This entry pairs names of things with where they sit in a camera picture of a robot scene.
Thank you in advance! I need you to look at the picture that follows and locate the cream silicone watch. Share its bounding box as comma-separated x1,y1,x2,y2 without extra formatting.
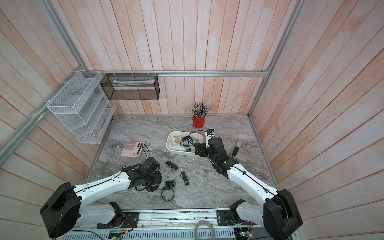
171,135,184,146

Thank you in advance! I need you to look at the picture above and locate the black watch with keychain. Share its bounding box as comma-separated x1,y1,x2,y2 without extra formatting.
166,161,179,178

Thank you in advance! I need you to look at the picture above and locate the black small watch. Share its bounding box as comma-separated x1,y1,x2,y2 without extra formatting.
165,180,176,188

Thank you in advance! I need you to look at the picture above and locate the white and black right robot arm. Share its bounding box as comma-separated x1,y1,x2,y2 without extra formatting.
194,138,303,240

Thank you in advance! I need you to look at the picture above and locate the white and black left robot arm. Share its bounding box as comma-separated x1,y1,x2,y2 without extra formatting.
40,157,162,239

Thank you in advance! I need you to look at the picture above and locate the white plastic storage box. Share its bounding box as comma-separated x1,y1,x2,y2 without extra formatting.
166,131,205,157

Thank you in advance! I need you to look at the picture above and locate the red metal pencil bucket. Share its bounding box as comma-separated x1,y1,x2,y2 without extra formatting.
192,115,206,129

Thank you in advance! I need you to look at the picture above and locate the bundle of coloured pencils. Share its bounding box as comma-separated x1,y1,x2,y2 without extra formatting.
191,102,210,119

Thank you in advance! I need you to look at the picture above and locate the black and cream utility knife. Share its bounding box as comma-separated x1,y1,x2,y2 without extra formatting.
231,140,242,158

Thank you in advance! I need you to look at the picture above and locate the white tape roll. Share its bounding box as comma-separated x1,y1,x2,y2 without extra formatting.
194,220,216,240

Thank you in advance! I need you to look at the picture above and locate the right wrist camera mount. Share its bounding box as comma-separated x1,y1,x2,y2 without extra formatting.
205,129,215,148

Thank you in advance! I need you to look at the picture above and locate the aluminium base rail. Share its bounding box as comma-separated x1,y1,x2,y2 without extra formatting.
60,208,271,240

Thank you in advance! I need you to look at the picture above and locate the black mesh wall basket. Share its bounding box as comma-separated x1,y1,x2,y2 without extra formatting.
101,73,160,101

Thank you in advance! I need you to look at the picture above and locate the white wire mesh shelf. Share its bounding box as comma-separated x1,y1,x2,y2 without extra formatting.
48,71,116,144

